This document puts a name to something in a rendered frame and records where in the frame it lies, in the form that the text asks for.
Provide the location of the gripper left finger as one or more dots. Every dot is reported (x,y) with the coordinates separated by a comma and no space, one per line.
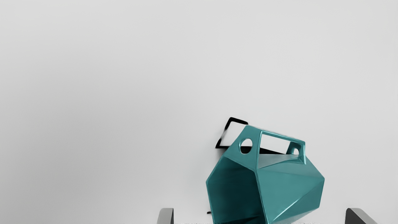
(165,216)

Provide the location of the teal faceted mug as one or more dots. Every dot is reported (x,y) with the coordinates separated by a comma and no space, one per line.
(286,186)

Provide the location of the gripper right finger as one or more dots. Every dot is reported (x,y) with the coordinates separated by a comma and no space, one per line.
(357,217)

